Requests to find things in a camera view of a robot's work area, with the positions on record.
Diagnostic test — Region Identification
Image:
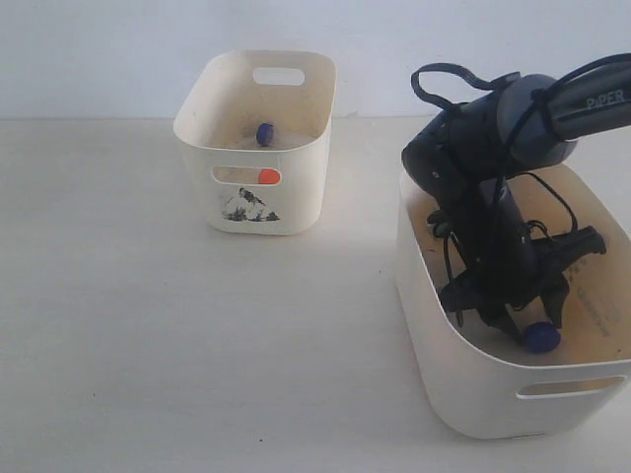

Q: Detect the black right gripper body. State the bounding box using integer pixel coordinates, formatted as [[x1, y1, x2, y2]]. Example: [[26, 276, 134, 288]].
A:
[[439, 179, 605, 318]]

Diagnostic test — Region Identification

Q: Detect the blue cap tube reversed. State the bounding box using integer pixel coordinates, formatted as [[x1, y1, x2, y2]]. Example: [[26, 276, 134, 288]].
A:
[[512, 304, 561, 354]]

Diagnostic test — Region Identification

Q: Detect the blue cap tube upright-end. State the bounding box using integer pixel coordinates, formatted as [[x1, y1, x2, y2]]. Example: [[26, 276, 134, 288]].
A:
[[239, 121, 310, 149]]

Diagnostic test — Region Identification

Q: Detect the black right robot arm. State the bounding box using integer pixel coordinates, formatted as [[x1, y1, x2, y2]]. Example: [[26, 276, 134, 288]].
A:
[[401, 53, 630, 354]]

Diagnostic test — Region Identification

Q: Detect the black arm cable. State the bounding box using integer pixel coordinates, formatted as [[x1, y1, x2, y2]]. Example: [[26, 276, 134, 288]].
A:
[[410, 51, 631, 326]]

